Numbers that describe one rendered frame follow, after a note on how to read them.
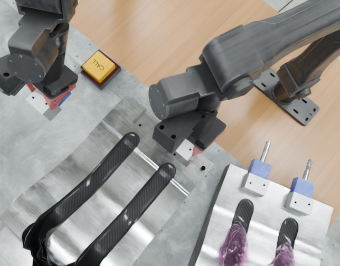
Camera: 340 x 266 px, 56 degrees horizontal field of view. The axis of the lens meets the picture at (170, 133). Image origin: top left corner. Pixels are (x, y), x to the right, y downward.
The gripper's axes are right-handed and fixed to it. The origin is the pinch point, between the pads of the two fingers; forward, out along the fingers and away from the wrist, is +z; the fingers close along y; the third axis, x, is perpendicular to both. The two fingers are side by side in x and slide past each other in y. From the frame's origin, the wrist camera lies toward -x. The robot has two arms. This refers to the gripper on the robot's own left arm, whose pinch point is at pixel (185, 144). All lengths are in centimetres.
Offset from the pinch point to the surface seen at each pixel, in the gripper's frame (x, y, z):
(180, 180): -3.3, 3.2, 7.6
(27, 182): -23.7, -25.5, 20.7
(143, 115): 2.8, -13.7, 5.7
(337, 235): 72, 65, 84
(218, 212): -0.9, 13.8, 11.8
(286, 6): 150, -29, 41
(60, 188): -21.8, -14.2, 10.2
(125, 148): -6.2, -10.9, 7.4
